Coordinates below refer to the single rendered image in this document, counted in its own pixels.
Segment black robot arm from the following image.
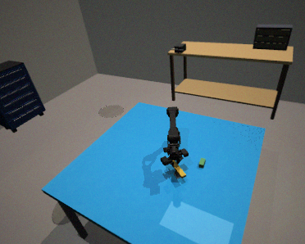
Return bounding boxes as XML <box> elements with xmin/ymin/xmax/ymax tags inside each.
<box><xmin>163</xmin><ymin>106</ymin><xmax>181</xmax><ymax>160</ymax></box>

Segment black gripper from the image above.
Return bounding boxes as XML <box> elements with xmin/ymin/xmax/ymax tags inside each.
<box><xmin>161</xmin><ymin>148</ymin><xmax>189</xmax><ymax>166</ymax></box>

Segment yellow bar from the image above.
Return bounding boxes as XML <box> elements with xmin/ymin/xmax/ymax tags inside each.
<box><xmin>173</xmin><ymin>160</ymin><xmax>186</xmax><ymax>178</ymax></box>

